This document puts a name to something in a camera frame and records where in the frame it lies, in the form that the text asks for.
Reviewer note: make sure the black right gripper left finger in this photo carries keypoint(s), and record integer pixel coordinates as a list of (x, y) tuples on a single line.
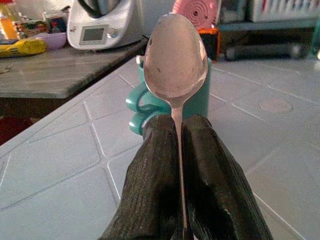
[(150, 180)]

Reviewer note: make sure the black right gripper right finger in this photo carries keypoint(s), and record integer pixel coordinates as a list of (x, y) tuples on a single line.
[(215, 185)]

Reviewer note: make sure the silver metal spoon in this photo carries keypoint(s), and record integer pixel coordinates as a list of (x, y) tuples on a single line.
[(175, 60)]

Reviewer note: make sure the teal ceramic mug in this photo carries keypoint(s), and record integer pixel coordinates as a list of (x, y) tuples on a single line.
[(147, 105)]

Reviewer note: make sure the orange black box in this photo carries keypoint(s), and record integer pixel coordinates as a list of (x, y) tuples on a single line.
[(210, 41)]

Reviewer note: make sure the grey wooden side table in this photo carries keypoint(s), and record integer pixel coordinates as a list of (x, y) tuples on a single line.
[(50, 72)]

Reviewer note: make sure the teal shelf unit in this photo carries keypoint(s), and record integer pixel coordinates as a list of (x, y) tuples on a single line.
[(265, 40)]

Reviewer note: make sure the white kitchen food processor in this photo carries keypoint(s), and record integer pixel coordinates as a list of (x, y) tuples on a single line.
[(105, 23)]

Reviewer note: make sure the lilac bowl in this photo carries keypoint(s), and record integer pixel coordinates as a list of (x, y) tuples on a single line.
[(51, 40)]

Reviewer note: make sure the pink round swirl object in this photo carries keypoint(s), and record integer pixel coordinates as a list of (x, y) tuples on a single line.
[(197, 12)]

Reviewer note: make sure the yellow plastic bag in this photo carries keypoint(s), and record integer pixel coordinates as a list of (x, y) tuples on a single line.
[(21, 47)]

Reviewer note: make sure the white storage basket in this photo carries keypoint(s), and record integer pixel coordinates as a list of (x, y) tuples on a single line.
[(282, 10)]

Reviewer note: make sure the orange juice bottle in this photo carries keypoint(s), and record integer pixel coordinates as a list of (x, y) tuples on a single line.
[(7, 25)]

